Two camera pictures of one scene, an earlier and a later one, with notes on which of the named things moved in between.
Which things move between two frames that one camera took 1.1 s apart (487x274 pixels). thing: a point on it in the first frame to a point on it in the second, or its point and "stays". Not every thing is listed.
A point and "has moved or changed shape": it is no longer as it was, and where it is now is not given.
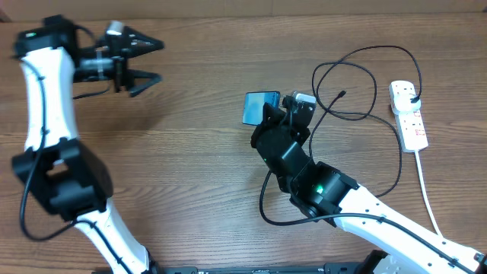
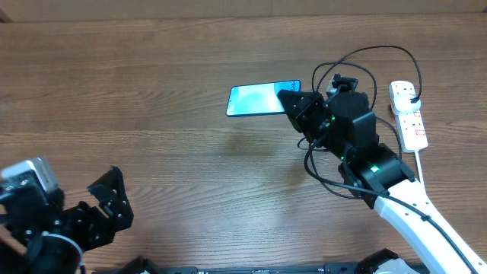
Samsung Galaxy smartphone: x=253 y=106 has moved or changed shape
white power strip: x=411 y=128 stays
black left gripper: x=131 y=48 to x=100 y=229
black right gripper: x=276 y=119 to x=310 y=105
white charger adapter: x=401 y=103 stays
